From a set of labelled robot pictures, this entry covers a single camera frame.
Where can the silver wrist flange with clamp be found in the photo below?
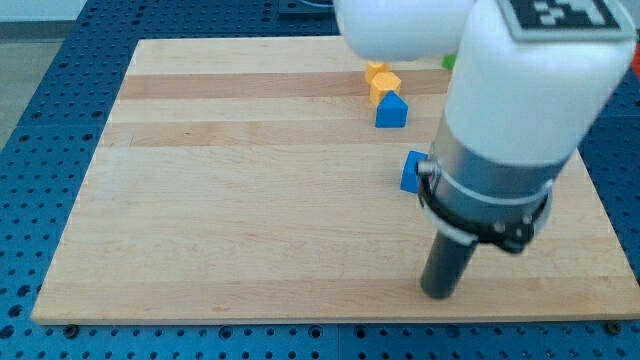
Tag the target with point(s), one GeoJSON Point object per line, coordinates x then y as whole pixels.
{"type": "Point", "coordinates": [474, 199]}

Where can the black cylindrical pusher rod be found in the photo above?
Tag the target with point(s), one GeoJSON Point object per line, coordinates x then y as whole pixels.
{"type": "Point", "coordinates": [445, 266]}

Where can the blue cube block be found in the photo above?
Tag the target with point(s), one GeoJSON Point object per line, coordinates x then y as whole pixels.
{"type": "Point", "coordinates": [409, 178]}

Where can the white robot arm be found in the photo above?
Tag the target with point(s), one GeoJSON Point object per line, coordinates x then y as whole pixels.
{"type": "Point", "coordinates": [529, 80]}

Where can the blue triangle block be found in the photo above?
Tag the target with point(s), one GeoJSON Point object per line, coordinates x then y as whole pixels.
{"type": "Point", "coordinates": [391, 112]}

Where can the green block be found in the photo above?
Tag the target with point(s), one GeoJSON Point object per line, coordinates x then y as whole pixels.
{"type": "Point", "coordinates": [448, 61]}

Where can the yellow block behind hexagon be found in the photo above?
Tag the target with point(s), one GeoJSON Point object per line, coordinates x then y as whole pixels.
{"type": "Point", "coordinates": [375, 67]}

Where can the black white fiducial tag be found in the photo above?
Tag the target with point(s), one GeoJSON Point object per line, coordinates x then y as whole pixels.
{"type": "Point", "coordinates": [567, 20]}

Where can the light wooden board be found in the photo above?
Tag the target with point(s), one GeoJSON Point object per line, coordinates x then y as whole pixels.
{"type": "Point", "coordinates": [243, 181]}

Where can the red block at edge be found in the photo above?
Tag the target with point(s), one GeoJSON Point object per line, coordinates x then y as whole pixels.
{"type": "Point", "coordinates": [635, 64]}

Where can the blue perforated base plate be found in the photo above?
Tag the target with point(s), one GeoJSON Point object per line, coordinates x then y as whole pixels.
{"type": "Point", "coordinates": [45, 160]}

